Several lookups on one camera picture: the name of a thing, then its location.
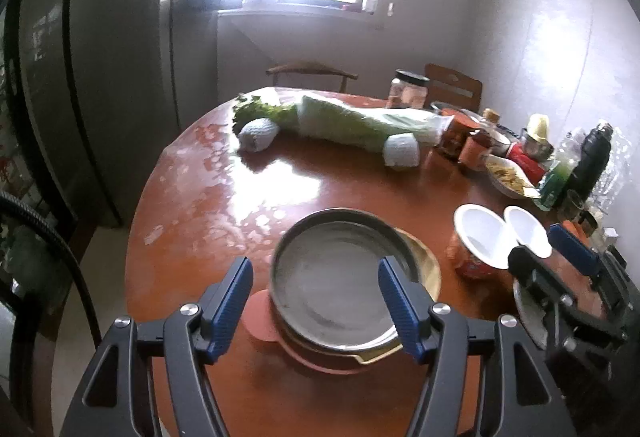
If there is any white paper noodle cup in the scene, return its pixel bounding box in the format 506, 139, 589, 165
446, 204, 516, 280

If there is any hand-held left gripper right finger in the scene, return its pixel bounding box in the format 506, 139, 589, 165
377, 256, 576, 437

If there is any wooden armchair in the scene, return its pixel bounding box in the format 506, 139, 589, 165
266, 62, 359, 90

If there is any small steel bowl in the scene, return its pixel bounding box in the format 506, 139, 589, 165
520, 134, 556, 160

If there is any round steel plate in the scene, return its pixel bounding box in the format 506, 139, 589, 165
269, 208, 421, 352

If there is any clear drinking glass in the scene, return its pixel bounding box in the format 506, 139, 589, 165
565, 189, 586, 220

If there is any black thermos flask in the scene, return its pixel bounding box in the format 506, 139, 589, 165
562, 120, 615, 212

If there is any yellow plastic cup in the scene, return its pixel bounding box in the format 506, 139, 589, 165
527, 113, 551, 142

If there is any yellow shell-shaped plate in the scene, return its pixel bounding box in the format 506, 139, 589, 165
285, 228, 442, 364

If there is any wrapped napa cabbage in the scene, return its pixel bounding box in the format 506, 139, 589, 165
295, 96, 453, 152

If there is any grey refrigerator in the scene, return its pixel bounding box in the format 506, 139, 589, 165
0, 0, 186, 228

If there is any white dish with food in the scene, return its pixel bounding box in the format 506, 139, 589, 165
484, 154, 541, 200

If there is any green liquid plastic bottle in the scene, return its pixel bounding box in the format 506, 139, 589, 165
537, 132, 583, 212

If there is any red sauce jar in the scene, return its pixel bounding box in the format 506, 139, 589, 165
439, 109, 481, 158

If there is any fruit in white foam net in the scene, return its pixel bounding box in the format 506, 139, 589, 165
382, 133, 420, 172
239, 118, 281, 154

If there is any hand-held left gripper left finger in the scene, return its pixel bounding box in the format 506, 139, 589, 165
60, 257, 254, 437

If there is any pink plastic plate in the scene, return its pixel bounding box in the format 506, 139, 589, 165
243, 291, 371, 375

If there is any small steel tin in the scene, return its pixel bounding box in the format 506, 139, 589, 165
580, 209, 606, 238

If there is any wooden chair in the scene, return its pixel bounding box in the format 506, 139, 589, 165
424, 63, 483, 112

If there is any brown sauce bottle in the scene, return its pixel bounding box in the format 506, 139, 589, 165
457, 109, 501, 170

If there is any green lettuce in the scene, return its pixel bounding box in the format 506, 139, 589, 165
232, 93, 298, 132

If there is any orange carrot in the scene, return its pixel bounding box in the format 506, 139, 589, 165
560, 219, 601, 238

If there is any glass jar black lid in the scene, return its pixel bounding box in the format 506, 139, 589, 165
389, 69, 431, 110

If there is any red box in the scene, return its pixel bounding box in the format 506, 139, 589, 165
507, 144, 551, 185

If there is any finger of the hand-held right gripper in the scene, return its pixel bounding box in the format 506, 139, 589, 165
507, 245, 581, 323
547, 223, 628, 318

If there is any clear plastic bag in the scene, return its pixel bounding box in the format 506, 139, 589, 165
595, 127, 628, 212

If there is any black cable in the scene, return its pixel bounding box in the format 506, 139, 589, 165
0, 189, 103, 348

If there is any white ceramic bowl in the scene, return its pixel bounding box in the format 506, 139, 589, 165
490, 129, 517, 158

